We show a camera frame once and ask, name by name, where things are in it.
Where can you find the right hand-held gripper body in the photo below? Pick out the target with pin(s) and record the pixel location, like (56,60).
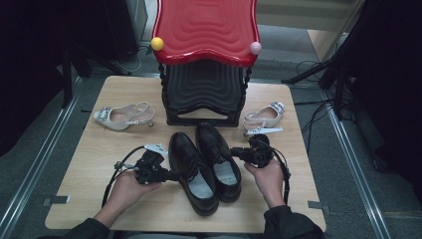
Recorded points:
(260,151)

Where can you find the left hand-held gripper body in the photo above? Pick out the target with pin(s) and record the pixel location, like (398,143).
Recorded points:
(149,167)

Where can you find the black leather shoe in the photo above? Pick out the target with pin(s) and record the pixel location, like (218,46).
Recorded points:
(212,139)
(185,156)

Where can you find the white slingback heel shoe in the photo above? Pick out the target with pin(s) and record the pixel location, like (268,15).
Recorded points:
(122,124)
(265,121)

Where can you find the red and black shoe rack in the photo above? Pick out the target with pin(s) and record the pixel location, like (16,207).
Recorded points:
(205,26)

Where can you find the person's right hand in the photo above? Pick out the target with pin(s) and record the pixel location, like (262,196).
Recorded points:
(268,182)

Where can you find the person's left hand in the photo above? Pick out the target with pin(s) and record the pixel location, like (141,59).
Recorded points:
(127,192)

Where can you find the grey tape piece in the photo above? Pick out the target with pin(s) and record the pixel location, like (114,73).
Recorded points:
(316,205)
(58,199)

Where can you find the black metal stand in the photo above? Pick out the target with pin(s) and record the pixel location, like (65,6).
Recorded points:
(68,83)
(340,86)

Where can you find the pink ball knob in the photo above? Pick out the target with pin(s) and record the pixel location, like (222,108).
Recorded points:
(255,48)

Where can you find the yellow ball knob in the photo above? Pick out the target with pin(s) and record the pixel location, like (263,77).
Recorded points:
(157,44)

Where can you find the dark curtain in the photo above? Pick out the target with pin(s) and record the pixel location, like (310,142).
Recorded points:
(30,66)
(391,83)

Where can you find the metal floor rail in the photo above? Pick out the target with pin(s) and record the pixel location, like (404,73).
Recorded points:
(355,166)
(40,146)

